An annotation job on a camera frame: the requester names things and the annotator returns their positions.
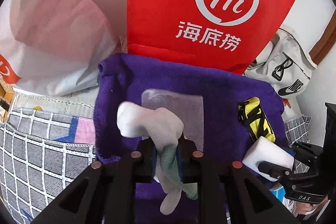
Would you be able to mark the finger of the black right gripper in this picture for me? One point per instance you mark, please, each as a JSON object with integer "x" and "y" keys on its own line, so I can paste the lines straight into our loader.
{"x": 272, "y": 171}

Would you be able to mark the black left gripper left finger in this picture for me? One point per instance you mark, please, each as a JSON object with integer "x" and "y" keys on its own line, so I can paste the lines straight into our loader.
{"x": 103, "y": 193}

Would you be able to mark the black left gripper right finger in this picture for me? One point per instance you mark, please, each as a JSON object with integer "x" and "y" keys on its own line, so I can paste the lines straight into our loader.
{"x": 228, "y": 193}

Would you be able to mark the white and green sock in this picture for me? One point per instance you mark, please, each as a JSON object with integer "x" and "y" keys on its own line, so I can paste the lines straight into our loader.
{"x": 164, "y": 128}

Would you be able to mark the blue tissue pack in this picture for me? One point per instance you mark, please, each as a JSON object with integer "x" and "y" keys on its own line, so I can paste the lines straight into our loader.
{"x": 278, "y": 191}

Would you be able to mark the person's right hand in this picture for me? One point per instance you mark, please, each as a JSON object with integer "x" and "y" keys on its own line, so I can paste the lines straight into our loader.
{"x": 306, "y": 208}

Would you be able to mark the white sponge block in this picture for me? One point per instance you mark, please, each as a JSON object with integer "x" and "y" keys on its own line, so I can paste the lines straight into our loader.
{"x": 265, "y": 150}

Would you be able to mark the yellow black packet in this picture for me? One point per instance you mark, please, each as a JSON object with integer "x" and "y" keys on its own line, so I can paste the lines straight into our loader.
{"x": 253, "y": 118}

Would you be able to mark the grey checked bed sheet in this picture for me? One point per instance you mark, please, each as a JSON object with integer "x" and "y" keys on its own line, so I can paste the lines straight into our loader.
{"x": 46, "y": 142}

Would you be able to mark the translucent plastic pouch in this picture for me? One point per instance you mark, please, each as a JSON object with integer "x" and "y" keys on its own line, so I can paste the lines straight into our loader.
{"x": 189, "y": 108}

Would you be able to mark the grey Nike bag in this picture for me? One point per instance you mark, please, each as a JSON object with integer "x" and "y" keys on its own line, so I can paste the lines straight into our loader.
{"x": 288, "y": 68}

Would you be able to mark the purple towel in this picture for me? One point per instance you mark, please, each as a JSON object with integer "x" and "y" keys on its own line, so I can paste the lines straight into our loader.
{"x": 124, "y": 77}

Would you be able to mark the red Haidilao paper bag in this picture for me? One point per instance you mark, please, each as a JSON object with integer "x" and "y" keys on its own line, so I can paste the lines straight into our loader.
{"x": 221, "y": 34}

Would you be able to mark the white Miniso plastic bag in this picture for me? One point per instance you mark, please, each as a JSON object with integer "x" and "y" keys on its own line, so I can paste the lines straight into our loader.
{"x": 53, "y": 47}

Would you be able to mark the brown wooden door frame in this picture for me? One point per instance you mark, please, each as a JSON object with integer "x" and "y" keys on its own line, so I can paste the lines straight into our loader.
{"x": 325, "y": 43}

